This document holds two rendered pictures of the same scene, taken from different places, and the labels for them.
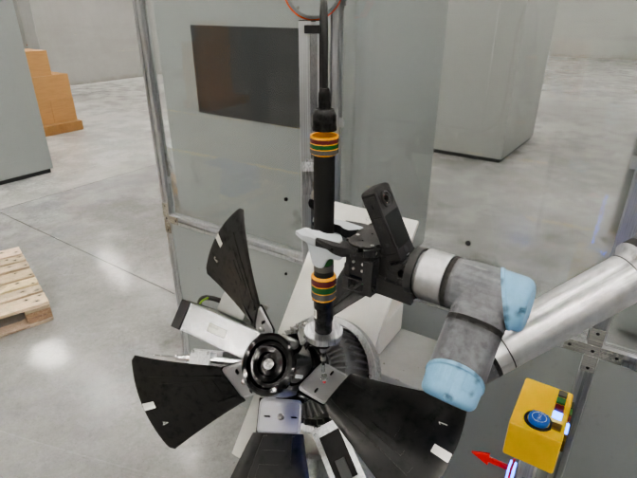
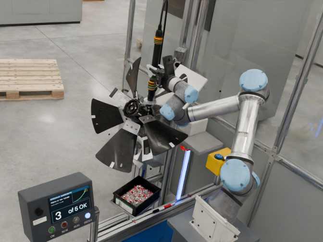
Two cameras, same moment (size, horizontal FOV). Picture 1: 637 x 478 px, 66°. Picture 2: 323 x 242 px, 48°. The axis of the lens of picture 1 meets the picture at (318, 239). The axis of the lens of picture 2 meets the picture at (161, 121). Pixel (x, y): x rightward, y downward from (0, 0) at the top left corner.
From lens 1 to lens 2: 1.18 m
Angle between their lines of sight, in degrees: 13
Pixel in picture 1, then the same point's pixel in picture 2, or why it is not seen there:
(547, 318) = (206, 106)
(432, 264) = (174, 80)
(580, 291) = (218, 102)
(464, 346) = (171, 101)
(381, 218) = (165, 65)
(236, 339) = not seen: hidden behind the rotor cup
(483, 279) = (183, 86)
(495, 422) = not seen: hidden behind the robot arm
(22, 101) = not seen: outside the picture
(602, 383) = (274, 171)
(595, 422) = (269, 189)
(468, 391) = (167, 112)
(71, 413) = (62, 139)
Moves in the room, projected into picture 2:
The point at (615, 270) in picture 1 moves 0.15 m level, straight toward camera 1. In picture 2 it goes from (230, 98) to (208, 103)
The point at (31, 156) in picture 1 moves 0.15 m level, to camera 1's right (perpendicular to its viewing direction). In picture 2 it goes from (72, 11) to (79, 13)
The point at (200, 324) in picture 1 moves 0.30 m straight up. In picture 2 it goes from (118, 97) to (122, 54)
